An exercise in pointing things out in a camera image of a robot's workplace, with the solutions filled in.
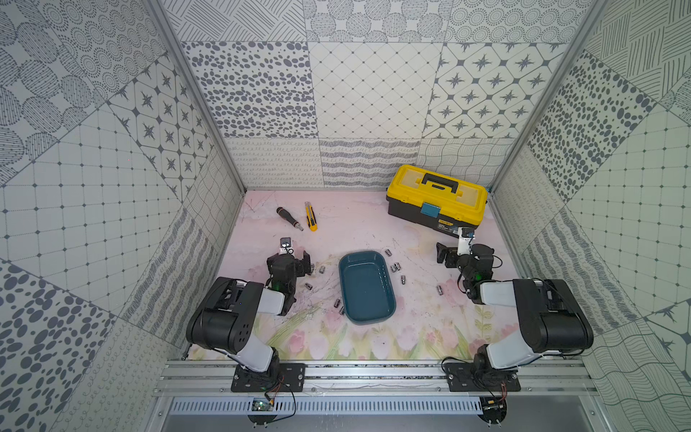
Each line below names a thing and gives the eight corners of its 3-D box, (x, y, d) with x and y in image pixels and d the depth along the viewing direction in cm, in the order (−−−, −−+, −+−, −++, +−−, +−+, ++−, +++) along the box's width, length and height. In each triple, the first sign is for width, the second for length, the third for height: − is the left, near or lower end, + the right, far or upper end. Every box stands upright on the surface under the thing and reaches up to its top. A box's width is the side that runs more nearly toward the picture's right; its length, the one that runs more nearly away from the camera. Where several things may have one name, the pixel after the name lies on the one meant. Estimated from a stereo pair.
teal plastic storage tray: (337, 326, 85) (336, 320, 81) (340, 257, 102) (340, 248, 97) (394, 326, 85) (396, 320, 81) (388, 257, 102) (389, 248, 97)
